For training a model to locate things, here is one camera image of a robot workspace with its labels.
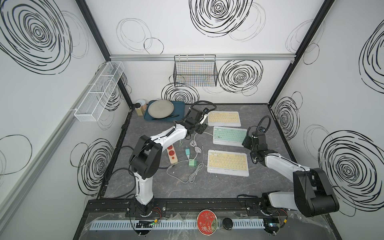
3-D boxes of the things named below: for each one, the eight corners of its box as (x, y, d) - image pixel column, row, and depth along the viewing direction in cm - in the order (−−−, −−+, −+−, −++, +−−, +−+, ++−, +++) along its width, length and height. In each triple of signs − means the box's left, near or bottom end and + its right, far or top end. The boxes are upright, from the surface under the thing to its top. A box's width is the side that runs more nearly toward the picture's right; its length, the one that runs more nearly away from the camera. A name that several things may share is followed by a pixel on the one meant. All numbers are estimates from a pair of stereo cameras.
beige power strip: (171, 164, 90) (170, 163, 88) (166, 148, 97) (165, 146, 95) (179, 161, 91) (178, 160, 89) (173, 146, 98) (173, 144, 96)
